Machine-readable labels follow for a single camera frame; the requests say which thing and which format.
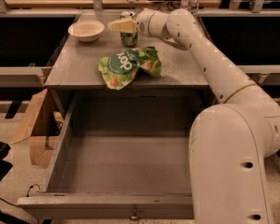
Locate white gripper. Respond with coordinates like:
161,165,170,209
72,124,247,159
107,8,170,38

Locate green soda can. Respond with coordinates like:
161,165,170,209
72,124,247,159
120,11,138,47

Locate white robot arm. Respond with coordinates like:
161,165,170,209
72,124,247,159
108,8,280,224

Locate grey open top drawer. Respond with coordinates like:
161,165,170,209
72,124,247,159
18,94,202,219

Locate white bowl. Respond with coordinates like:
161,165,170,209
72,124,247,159
68,21,105,42

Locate green chip bag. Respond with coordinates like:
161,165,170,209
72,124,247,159
98,47,161,91

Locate grey cabinet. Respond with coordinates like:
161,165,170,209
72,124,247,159
44,10,229,123

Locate brown cardboard box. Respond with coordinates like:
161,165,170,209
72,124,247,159
11,89,63,167

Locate black cable on floor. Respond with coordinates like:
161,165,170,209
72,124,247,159
0,183,42,208

